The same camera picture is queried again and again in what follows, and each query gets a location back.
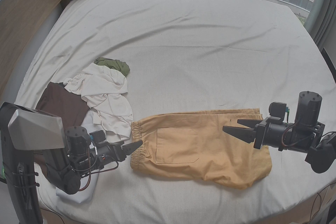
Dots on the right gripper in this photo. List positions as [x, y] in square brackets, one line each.
[273, 133]

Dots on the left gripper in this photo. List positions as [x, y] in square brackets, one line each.
[110, 154]

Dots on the tan shorts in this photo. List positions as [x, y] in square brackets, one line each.
[210, 154]

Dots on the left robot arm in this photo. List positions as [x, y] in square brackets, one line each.
[34, 128]

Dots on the bed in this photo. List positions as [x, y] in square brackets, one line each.
[196, 47]

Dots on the light grey garment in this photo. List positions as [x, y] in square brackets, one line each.
[86, 191]

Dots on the white garment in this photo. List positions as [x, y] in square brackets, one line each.
[105, 91]

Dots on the brown garment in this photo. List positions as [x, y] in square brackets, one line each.
[65, 107]

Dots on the olive green garment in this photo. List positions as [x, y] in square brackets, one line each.
[115, 64]

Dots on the green printed package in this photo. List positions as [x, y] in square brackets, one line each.
[2, 171]

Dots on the grey-green curtain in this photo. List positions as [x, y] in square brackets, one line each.
[322, 7]

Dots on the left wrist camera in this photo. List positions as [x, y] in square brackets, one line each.
[98, 136]

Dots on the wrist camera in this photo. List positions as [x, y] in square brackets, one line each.
[277, 109]
[98, 136]

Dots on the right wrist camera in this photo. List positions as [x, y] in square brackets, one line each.
[277, 109]

